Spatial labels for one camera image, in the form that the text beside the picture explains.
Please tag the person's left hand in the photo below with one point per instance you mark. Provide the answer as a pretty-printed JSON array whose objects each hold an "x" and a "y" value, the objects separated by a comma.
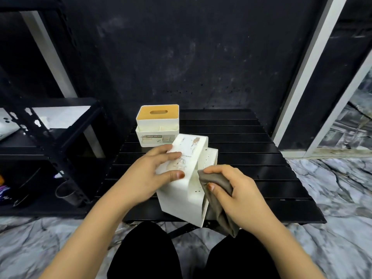
[{"x": 139, "y": 183}]

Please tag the person's right hand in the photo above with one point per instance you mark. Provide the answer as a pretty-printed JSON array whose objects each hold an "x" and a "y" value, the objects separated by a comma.
[{"x": 250, "y": 203}]

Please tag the grey cleaning cloth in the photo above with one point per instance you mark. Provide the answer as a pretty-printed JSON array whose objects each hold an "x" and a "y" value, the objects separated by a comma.
[{"x": 216, "y": 212}]

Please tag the person's left forearm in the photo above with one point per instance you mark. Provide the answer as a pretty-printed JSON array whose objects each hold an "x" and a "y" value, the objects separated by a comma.
[{"x": 81, "y": 244}]

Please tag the person's black trousers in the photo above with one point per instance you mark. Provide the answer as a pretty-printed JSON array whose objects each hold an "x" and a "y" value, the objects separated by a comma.
[{"x": 142, "y": 252}]

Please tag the grey metal cup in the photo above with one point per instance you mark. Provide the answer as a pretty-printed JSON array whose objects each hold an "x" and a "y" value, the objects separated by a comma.
[{"x": 69, "y": 194}]

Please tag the black metal shelf rack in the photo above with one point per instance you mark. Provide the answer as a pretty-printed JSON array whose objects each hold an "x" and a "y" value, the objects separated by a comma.
[{"x": 55, "y": 153}]

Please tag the white board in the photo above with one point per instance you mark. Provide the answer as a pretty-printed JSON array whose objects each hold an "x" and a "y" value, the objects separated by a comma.
[{"x": 66, "y": 117}]

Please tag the purple snack packet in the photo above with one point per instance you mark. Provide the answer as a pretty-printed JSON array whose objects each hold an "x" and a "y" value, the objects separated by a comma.
[{"x": 3, "y": 191}]

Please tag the orange snack packet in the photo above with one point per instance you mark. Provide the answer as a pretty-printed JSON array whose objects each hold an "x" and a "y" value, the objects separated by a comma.
[{"x": 1, "y": 180}]

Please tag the white handheld controller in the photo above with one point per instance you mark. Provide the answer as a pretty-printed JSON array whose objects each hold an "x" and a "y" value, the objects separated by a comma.
[{"x": 7, "y": 124}]

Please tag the black table leg frame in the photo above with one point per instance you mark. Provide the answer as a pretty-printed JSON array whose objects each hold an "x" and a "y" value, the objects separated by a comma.
[{"x": 180, "y": 229}]

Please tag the white door frame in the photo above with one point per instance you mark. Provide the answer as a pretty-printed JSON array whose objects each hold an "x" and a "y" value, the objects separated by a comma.
[{"x": 311, "y": 69}]

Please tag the white frame post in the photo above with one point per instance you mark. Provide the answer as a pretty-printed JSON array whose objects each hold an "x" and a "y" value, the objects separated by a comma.
[{"x": 49, "y": 55}]

